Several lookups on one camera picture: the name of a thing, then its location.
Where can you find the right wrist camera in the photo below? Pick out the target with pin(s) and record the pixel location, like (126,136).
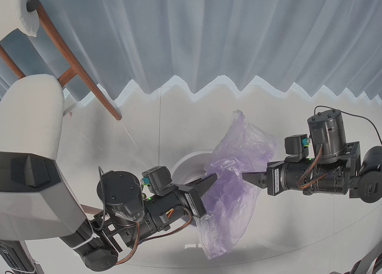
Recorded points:
(294,144)

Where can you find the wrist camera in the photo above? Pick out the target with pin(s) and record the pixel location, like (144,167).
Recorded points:
(294,144)
(159,177)

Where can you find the white trash bin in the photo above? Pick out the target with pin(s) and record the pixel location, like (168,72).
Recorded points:
(182,165)

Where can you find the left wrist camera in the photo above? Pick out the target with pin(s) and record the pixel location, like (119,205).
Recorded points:
(159,177)

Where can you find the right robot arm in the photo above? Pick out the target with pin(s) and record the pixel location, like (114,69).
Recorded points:
(328,135)

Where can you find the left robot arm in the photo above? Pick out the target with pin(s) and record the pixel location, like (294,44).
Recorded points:
(29,195)

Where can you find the pale blue curtain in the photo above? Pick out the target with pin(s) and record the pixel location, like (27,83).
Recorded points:
(209,28)

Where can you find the white cushioned wooden chair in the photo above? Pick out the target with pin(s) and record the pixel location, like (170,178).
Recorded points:
(29,111)

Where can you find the purple plastic bag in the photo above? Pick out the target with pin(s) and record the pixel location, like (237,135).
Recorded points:
(232,183)

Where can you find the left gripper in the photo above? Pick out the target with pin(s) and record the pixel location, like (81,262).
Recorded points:
(167,207)

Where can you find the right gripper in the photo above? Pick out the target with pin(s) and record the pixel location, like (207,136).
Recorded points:
(276,180)

